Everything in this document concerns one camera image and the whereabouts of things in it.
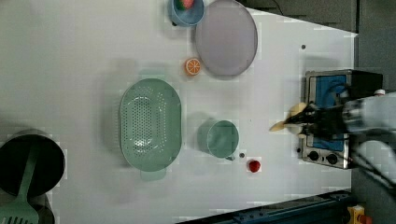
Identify blue bowl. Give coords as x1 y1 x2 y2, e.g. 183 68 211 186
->
168 0 205 27

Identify green perforated colander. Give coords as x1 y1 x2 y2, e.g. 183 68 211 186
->
119 78 182 181

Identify grey round plate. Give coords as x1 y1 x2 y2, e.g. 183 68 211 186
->
195 0 258 76

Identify black cylinder container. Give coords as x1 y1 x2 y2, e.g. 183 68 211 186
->
0 130 65 198

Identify red toy strawberry on table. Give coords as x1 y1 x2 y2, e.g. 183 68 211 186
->
248 160 261 173

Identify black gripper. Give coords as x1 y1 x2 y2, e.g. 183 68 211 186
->
286 106 346 139

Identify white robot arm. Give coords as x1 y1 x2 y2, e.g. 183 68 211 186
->
281 92 395 197

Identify red toy strawberry in bowl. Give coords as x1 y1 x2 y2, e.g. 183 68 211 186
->
176 0 194 10

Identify silver toaster oven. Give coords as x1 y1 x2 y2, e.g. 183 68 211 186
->
301 69 383 169

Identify orange slice toy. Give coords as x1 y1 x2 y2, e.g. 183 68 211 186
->
184 58 201 76

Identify green mug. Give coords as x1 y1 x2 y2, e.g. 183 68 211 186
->
197 119 239 161

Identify green slotted spatula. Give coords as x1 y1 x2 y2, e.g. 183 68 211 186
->
0 147 39 224

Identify peeled toy banana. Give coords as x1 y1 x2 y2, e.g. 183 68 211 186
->
269 103 307 139

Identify blue metal frame rail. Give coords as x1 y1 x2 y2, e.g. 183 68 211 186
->
177 190 357 224

